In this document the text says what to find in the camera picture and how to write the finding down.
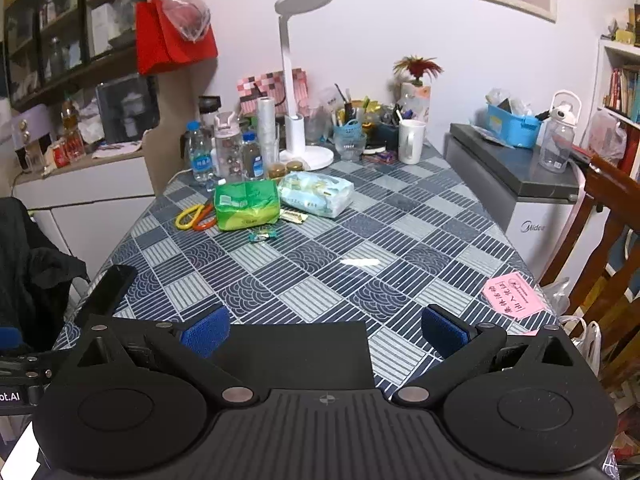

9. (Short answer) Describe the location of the clear box with gold base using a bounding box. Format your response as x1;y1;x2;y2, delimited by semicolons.
267;159;307;182

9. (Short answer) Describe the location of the beige wooden panel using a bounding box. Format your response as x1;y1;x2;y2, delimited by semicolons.
142;0;217;197

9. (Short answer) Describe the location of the smartphone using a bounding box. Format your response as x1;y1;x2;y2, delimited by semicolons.
74;264;139;328

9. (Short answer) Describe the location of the white and pink vase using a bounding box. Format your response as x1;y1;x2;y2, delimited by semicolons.
399;82;432;121

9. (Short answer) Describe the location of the black jacket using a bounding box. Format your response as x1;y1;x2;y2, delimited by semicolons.
0;197;92;354

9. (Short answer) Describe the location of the orange plastic loop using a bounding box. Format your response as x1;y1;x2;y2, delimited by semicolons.
192;209;219;232

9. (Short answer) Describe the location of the red and yellow feather decoration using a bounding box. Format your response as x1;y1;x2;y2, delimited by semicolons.
392;54;445;86

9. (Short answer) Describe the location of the white mug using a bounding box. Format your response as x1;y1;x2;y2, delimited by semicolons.
397;119;427;165

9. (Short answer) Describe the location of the white low cabinet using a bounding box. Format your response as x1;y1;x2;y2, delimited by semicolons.
12;152;157;272

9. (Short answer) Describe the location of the bunch of pens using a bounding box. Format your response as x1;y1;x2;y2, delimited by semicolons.
379;104;416;126
333;84;362;126

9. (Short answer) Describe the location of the roll of clear plastic bags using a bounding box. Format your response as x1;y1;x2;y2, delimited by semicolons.
256;98;279;161

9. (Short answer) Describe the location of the tall clear glass cup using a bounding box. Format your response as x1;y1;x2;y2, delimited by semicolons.
303;104;331;145

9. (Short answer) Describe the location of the white bookshelf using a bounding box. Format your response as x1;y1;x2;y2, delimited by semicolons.
594;4;640;182

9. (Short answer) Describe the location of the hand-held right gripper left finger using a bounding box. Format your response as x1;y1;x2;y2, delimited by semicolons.
74;303;261;407

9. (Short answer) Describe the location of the white desk lamp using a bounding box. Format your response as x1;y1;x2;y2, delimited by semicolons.
273;0;335;170

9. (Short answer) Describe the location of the white plastic bag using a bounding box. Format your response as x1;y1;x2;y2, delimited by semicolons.
588;109;629;166

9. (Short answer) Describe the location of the desktop with blue patterned cloth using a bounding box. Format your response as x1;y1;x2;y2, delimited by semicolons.
52;152;558;396

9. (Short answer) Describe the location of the dark blue pen holder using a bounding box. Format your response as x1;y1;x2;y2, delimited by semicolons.
375;120;401;151

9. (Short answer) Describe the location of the red hanging bag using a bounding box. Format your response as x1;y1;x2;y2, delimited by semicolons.
135;0;219;76

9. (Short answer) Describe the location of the glass mug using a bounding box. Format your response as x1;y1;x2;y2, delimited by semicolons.
257;122;281;164

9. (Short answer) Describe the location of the row of books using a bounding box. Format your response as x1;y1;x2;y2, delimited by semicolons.
602;64;640;124

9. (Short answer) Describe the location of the blue plastic basket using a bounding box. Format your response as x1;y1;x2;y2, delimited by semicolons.
332;118;367;149

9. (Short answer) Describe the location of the clear bottle with pink lid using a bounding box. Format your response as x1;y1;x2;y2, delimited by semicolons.
213;111;245;184

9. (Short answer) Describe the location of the white and blue tissue pack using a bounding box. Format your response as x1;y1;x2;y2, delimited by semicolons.
277;170;355;219

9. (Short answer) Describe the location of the cooking oil bottle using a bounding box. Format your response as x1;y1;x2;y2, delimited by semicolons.
59;99;86;161

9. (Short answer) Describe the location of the green tissue pack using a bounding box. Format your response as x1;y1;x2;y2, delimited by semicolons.
213;180;282;232

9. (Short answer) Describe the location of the gold ornament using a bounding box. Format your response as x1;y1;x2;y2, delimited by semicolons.
350;97;396;126

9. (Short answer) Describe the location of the clear hanging plastic bag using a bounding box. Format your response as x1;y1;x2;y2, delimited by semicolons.
128;0;211;44

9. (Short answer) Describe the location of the wooden chair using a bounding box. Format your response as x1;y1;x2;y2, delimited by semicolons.
537;152;640;392

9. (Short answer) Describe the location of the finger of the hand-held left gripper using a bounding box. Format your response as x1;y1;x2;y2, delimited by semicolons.
0;326;26;356

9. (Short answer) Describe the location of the pink paper note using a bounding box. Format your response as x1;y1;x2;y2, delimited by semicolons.
482;270;541;335

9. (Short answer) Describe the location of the glass jar with black lid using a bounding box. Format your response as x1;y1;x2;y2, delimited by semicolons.
198;94;222;127

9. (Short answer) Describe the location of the white mini fridge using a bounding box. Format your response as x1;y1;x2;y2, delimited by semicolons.
443;122;584;282

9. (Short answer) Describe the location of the light blue plastic box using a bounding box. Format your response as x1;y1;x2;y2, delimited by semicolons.
485;102;544;149

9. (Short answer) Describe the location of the small blue-capped water bottle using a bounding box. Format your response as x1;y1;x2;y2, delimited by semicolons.
241;131;266;181

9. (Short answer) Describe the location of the dark cabinet with glass doors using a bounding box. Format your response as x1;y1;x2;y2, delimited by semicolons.
0;0;184;112

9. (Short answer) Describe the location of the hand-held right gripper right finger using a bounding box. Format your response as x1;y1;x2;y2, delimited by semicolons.
391;304;577;407

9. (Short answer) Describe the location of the glass bowl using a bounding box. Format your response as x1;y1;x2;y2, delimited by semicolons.
333;132;369;162

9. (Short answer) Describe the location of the tall blue-capped water bottle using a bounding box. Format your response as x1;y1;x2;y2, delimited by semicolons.
184;120;214;184

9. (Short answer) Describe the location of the white zip packet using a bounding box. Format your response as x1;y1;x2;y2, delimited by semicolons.
317;87;346;111

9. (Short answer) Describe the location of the pink checkered gift bag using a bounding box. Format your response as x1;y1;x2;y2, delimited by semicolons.
236;67;309;119

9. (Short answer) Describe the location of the yellow plastic loop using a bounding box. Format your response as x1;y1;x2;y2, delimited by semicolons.
174;203;212;231

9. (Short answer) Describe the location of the black kitchen appliance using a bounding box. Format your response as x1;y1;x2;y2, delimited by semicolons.
95;74;161;145

